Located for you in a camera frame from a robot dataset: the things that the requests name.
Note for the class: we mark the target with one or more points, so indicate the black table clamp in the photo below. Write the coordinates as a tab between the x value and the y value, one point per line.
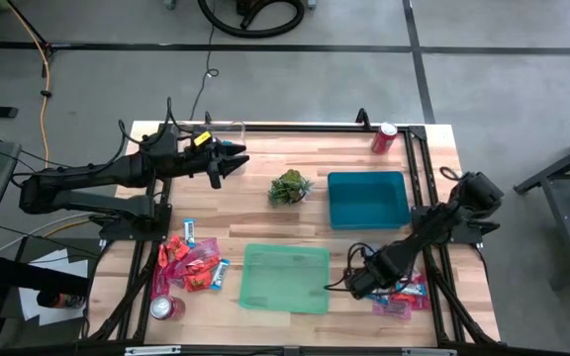
363	119
208	118

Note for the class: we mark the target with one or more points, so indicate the black table beam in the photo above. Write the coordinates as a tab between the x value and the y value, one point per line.
18	274

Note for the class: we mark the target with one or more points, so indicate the green translucent plastic bin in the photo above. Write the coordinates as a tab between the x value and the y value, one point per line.
285	277

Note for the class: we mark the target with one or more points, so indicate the silver metal bracket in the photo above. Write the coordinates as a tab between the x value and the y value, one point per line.
428	352
152	350

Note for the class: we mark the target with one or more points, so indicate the clear plastic container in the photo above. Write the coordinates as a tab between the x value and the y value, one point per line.
230	131

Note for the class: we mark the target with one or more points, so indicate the red soda can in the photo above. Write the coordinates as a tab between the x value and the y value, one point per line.
383	141
166	307

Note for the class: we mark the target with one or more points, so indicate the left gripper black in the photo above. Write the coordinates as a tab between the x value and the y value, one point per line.
191	160

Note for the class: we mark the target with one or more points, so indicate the dark grey metal stand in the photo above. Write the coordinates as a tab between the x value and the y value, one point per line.
562	217

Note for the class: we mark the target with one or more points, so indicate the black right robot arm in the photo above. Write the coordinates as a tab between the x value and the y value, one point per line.
428	227

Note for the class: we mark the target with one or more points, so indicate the blue white candy bar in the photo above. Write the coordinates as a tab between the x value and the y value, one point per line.
375	298
412	289
219	275
190	232

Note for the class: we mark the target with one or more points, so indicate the yellow label tag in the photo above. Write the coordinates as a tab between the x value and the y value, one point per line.
202	139

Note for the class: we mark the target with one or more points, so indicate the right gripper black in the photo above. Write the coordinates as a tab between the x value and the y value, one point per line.
369	279

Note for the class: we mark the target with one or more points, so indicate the black aluminium table frame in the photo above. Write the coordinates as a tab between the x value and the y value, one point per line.
314	127

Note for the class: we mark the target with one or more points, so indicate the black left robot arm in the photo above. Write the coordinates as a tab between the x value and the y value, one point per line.
92	173

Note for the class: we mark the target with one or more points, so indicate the white paper sheet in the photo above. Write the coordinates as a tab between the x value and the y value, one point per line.
32	309

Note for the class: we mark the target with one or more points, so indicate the small artificial succulent plant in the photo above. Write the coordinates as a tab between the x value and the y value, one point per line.
290	188

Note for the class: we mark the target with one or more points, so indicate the orange black bottle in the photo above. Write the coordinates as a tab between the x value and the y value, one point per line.
62	300

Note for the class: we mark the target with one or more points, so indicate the blue plastic bin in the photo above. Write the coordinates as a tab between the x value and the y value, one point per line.
364	200

